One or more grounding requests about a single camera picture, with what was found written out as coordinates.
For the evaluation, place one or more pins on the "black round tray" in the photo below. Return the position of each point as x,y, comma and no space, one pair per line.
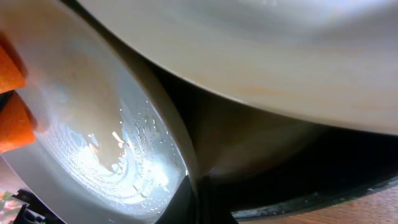
265,165

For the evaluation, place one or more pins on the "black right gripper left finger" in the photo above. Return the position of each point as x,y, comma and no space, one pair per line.
182,208

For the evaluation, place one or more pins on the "cream plate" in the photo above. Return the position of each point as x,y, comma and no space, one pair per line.
110,145
327,61

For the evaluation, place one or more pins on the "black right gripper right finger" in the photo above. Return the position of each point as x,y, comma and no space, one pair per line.
211,209

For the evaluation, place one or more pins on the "orange green sponge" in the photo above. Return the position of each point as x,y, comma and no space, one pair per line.
16,126

